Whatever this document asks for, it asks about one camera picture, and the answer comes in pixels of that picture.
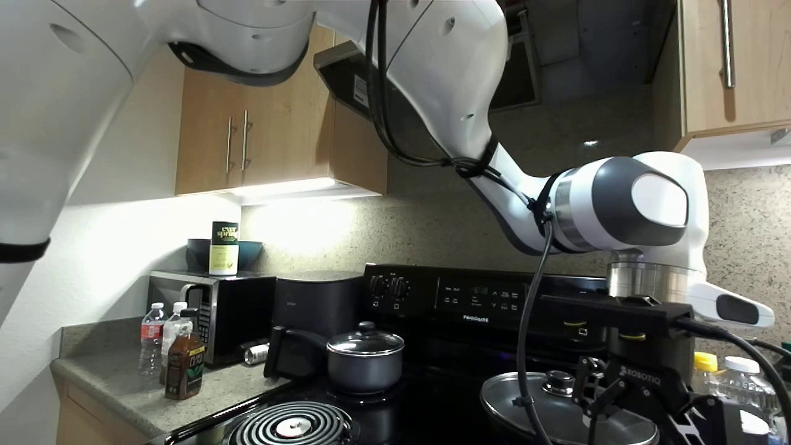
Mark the glass pot lid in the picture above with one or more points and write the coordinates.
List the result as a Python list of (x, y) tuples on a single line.
[(366, 342)]

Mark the brown drink bottle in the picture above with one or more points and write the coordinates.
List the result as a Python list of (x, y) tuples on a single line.
[(184, 364)]

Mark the green and white canister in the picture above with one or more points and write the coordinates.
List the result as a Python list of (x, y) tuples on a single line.
[(224, 250)]

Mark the yellow cap bottle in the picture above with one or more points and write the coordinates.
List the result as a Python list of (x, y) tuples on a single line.
[(704, 371)]

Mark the steel pan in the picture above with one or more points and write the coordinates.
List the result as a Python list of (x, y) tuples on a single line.
[(494, 411)]

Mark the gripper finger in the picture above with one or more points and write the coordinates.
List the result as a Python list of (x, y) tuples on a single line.
[(594, 386), (691, 423)]

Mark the cabinet door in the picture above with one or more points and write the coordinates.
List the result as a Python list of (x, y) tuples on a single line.
[(760, 62), (287, 123), (204, 136)]

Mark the white cap plastic bottle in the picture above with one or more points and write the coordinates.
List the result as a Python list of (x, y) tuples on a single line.
[(741, 386)]

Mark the range hood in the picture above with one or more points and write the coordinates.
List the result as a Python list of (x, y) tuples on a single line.
[(337, 74)]

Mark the small grey pot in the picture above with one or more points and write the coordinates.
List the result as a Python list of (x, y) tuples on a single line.
[(364, 371)]

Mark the black microwave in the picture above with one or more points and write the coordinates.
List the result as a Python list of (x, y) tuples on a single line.
[(238, 315)]

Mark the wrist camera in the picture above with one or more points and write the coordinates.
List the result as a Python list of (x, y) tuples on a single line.
[(618, 312)]

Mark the silver can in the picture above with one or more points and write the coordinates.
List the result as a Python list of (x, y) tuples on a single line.
[(256, 354)]

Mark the black electric stove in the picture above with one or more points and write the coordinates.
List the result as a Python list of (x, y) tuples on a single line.
[(457, 346)]

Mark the glass pan lid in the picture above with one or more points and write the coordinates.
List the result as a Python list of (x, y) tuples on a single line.
[(550, 414)]

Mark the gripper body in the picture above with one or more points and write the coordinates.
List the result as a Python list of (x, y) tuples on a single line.
[(655, 364)]

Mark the stove knob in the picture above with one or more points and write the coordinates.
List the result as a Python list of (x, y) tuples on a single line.
[(400, 287), (378, 287)]

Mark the dark blue bowl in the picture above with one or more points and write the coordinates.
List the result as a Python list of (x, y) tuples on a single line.
[(250, 253)]

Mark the coil burner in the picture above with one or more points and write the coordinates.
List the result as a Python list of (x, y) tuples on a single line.
[(290, 426)]

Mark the clear water bottle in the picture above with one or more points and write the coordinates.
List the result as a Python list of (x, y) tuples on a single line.
[(174, 327), (150, 340)]

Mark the black air fryer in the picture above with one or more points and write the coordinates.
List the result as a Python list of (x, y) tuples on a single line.
[(318, 303)]

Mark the wooden wall cabinet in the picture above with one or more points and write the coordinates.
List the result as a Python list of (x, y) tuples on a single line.
[(278, 136), (754, 74)]

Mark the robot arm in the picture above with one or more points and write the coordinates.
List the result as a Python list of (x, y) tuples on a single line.
[(445, 68)]

